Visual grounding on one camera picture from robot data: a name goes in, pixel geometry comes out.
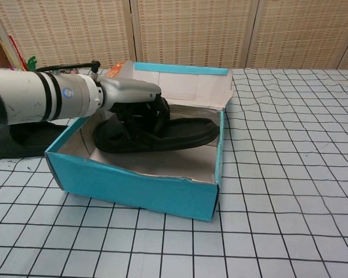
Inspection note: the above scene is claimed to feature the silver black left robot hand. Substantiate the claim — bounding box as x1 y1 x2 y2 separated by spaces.
97 76 171 136

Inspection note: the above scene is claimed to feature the black rubber slipper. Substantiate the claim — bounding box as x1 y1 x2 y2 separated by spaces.
0 121 70 159
92 117 220 154

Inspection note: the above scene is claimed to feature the blue cardboard shoe box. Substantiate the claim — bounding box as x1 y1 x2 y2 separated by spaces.
44 61 235 223

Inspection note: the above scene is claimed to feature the orange cardboard box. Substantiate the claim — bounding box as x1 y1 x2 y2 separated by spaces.
107 61 134 79

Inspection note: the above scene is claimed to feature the beige woven screen panel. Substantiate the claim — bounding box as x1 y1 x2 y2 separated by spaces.
249 0 348 70
133 0 259 70
0 0 137 70

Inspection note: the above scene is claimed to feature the pink green feather shuttlecock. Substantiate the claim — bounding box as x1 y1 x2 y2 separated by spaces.
8 34 38 72

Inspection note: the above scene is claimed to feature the blue grid check tablecloth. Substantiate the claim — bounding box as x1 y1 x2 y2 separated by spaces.
0 67 348 278

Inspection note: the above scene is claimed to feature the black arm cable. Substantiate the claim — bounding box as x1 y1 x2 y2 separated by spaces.
34 60 102 81

